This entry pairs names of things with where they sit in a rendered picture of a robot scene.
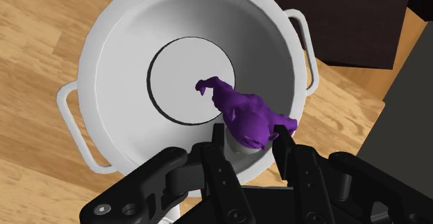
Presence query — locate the purple animal figure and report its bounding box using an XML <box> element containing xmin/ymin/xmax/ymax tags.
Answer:
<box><xmin>195</xmin><ymin>76</ymin><xmax>298</xmax><ymax>155</ymax></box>

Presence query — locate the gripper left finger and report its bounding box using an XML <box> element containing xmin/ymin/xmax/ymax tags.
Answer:
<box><xmin>79</xmin><ymin>123</ymin><xmax>257</xmax><ymax>224</ymax></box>

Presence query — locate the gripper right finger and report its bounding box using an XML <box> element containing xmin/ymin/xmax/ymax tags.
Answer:
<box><xmin>272</xmin><ymin>124</ymin><xmax>433</xmax><ymax>224</ymax></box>

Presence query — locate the white two-handled pot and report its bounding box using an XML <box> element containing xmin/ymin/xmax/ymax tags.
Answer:
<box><xmin>56</xmin><ymin>0</ymin><xmax>320</xmax><ymax>197</ymax></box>

